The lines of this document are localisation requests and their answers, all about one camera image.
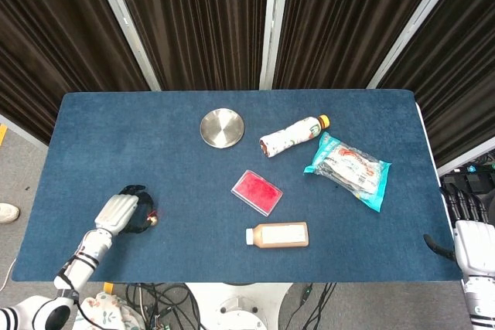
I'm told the black equipment rack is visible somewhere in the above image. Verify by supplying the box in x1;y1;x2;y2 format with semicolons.
439;151;495;215

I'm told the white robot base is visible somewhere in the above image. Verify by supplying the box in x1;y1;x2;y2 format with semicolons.
184;281;292;330

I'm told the white shoe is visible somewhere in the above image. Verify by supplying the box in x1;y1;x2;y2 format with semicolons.
0;202;21;225

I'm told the white partition base rail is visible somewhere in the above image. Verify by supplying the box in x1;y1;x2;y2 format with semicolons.
436;146;495;177
0;113;50;151

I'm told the black floor cable bundle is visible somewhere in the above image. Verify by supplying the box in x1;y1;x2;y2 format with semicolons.
124;282;204;330

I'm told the thin white floor cable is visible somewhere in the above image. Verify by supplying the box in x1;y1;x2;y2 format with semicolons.
0;257;17;293

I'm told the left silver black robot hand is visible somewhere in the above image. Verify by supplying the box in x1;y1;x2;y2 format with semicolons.
94;185;158;236

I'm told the tea bottle with yellow cap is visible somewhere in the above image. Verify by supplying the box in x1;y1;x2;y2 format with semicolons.
258;114;331;158

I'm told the blue fabric table cover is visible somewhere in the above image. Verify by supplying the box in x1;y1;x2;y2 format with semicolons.
11;89;464;284

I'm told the round stainless steel plate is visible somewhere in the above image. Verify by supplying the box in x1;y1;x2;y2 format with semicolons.
199;107;246;149

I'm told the white partition post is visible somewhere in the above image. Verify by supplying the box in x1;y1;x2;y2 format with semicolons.
366;0;467;90
87;0;162;92
258;0;292;90

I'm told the floral patterned cloth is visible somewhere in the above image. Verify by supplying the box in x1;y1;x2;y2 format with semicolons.
72;290;143;330

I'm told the dark brown curtain panel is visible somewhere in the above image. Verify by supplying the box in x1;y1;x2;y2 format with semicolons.
108;0;271;91
272;0;452;90
377;0;495;168
0;0;151;145

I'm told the orange juice bottle white cap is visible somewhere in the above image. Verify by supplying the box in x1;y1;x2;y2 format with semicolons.
245;221;310;248

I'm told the teal plastic snack packet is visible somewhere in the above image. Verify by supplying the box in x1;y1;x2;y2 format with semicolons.
303;131;392;213

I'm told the clear case with red pad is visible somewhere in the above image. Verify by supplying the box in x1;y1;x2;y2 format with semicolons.
230;169;284;218

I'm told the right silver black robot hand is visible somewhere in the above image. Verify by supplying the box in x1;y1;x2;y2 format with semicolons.
423;182;495;270

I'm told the black cable with green plug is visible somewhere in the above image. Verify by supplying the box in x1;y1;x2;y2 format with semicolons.
299;282;338;330

